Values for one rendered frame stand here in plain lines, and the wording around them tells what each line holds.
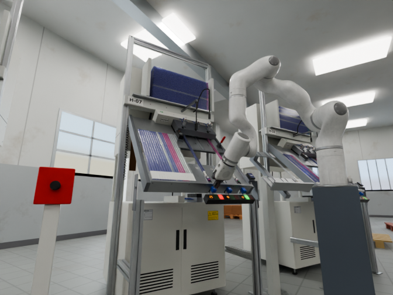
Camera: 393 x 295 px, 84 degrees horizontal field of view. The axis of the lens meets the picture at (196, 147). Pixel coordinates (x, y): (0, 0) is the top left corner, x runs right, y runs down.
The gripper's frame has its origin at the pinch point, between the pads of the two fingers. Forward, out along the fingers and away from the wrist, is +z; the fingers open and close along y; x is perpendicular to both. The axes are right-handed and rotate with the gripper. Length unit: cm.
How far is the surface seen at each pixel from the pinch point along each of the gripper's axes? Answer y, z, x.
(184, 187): -16.9, 5.5, 2.4
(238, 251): 32, 44, -15
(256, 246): 32.6, 28.9, -22.2
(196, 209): 8.4, 36.3, 13.6
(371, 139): 953, 45, 350
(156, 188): -32.0, 6.9, 2.4
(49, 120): -106, 145, 295
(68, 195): -69, 17, 7
